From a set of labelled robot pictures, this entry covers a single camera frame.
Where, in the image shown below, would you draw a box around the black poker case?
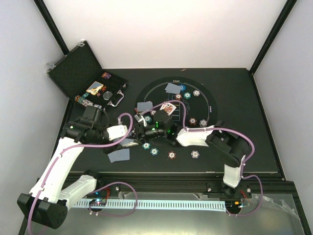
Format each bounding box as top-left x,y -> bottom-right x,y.
46,41 -> 128,110

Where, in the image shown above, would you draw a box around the chips row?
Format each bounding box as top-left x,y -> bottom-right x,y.
74,95 -> 93,107

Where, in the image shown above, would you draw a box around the purple chips in case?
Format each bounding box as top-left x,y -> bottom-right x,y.
101,72 -> 112,79

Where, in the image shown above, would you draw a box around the blue white chip mat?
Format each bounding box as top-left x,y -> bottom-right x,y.
193,90 -> 201,97
199,119 -> 207,127

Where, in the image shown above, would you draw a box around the blue white chip mat top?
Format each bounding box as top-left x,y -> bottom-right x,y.
193,90 -> 201,97

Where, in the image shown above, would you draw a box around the blue round button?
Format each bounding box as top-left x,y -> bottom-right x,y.
180,84 -> 186,92

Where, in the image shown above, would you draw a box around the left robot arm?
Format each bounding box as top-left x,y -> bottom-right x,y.
17,106 -> 133,232

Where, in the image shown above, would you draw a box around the blue patterned card deck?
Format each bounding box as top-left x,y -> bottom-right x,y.
113,138 -> 138,148

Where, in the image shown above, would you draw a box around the card deck in case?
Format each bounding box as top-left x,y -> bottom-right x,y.
86,81 -> 104,95

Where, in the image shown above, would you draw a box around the blue white poker chip stack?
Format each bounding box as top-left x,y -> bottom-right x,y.
191,151 -> 200,159

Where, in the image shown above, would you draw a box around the single green poker chip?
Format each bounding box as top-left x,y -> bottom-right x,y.
142,143 -> 150,149

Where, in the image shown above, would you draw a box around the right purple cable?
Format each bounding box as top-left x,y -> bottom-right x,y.
140,100 -> 264,218

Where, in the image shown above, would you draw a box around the brown poker chip stack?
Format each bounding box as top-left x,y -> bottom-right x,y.
168,151 -> 176,160

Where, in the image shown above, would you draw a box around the black aluminium rail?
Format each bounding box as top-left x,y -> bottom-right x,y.
97,172 -> 233,194

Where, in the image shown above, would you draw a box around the white slotted cable duct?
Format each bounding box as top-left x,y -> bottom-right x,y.
72,198 -> 226,212

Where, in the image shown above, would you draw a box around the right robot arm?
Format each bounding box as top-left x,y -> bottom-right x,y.
132,110 -> 255,198

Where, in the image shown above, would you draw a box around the round black poker mat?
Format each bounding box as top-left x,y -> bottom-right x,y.
134,76 -> 218,138

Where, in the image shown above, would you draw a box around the silver dealer button in case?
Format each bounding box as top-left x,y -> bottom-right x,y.
103,91 -> 113,100

